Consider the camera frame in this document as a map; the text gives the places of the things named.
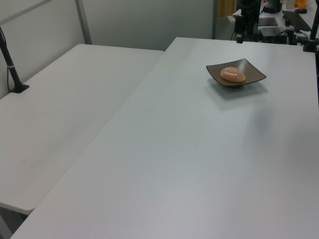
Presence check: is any orange glazed bread roll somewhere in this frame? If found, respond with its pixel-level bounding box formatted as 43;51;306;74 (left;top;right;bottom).
220;67;246;83

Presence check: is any brown square ceramic plate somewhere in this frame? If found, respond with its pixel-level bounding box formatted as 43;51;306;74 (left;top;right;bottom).
206;58;267;89

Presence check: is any white side table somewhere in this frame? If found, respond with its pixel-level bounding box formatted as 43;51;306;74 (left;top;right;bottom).
0;44;165;216

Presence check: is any black electronics box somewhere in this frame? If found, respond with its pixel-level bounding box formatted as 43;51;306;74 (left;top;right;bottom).
259;26;297;46

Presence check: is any silver flat device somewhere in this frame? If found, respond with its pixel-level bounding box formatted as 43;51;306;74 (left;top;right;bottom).
258;17;279;27

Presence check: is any black keyboard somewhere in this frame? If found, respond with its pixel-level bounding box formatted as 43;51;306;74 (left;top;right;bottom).
282;10;313;32

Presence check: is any black pole with clamp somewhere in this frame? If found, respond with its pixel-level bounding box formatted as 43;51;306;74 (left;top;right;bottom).
302;19;319;53

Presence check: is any grey metal partition post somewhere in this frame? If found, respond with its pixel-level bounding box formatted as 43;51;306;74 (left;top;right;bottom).
212;0;218;40
74;0;92;46

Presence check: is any black camera pole with base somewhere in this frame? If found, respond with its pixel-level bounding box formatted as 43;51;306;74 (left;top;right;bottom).
0;26;30;94

